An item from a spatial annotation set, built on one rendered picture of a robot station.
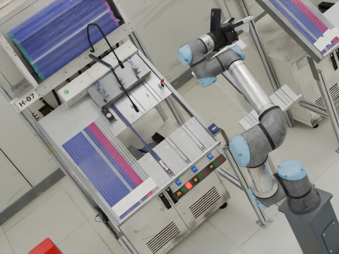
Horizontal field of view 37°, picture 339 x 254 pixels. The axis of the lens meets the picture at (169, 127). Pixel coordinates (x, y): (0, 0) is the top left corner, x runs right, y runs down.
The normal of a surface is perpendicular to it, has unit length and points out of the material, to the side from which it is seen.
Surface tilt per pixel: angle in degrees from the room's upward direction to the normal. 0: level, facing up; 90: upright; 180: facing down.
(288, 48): 0
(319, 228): 90
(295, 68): 90
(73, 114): 43
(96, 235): 0
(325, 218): 90
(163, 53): 90
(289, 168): 7
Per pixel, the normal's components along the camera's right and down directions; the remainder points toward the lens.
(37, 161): 0.48, 0.31
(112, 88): 0.01, -0.33
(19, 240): -0.43, -0.73
